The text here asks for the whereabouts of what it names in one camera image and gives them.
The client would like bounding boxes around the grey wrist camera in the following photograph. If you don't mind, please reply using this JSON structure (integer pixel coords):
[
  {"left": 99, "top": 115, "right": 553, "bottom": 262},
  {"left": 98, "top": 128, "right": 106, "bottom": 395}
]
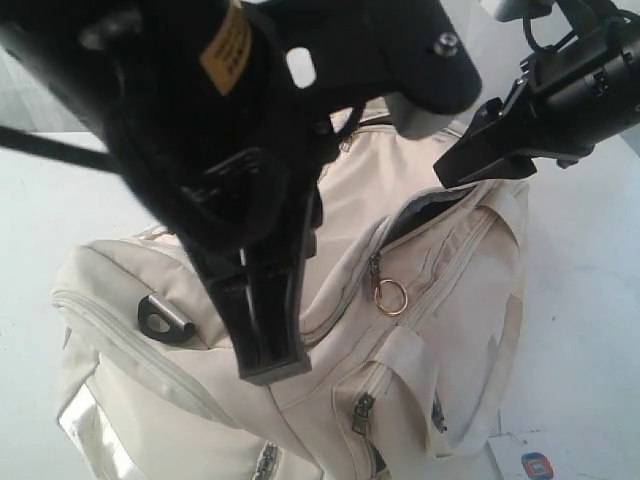
[
  {"left": 480, "top": 0, "right": 535, "bottom": 23},
  {"left": 384, "top": 93, "right": 454, "bottom": 141}
]

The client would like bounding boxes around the white paper card with logo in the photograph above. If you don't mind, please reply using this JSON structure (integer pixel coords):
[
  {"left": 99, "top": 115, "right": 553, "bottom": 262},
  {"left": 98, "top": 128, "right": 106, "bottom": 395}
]
[{"left": 489, "top": 430, "right": 572, "bottom": 480}]

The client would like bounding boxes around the gold key ring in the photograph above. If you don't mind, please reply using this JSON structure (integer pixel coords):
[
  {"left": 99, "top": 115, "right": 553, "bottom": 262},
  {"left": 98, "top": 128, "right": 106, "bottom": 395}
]
[{"left": 373, "top": 278, "right": 410, "bottom": 316}]

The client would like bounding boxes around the cream fabric duffel bag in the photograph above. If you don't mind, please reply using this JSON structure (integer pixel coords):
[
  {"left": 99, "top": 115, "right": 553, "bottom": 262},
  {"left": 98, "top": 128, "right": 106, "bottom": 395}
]
[{"left": 52, "top": 103, "right": 528, "bottom": 479}]

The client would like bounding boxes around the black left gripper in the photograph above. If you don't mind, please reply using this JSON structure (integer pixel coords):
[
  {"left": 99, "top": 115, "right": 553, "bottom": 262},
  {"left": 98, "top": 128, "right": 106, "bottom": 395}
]
[{"left": 100, "top": 1, "right": 482, "bottom": 280}]

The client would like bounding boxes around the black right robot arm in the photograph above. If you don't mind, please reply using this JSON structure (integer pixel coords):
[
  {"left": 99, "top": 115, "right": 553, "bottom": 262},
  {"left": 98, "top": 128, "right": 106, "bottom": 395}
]
[{"left": 434, "top": 1, "right": 639, "bottom": 188}]

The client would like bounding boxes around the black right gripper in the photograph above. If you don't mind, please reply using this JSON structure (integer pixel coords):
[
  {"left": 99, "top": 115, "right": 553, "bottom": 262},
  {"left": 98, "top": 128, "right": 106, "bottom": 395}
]
[{"left": 433, "top": 76, "right": 600, "bottom": 188}]

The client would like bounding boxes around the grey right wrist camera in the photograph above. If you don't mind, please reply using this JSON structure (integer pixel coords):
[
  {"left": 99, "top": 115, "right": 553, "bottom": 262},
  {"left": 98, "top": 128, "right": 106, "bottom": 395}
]
[{"left": 480, "top": 0, "right": 535, "bottom": 23}]

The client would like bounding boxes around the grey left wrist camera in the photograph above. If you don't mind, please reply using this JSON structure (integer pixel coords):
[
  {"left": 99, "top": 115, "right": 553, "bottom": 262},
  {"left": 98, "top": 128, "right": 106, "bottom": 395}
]
[{"left": 384, "top": 93, "right": 454, "bottom": 141}]

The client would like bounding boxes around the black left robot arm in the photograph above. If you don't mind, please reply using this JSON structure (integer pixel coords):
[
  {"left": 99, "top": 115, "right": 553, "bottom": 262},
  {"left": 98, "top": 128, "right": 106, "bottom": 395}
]
[{"left": 1, "top": 1, "right": 482, "bottom": 385}]

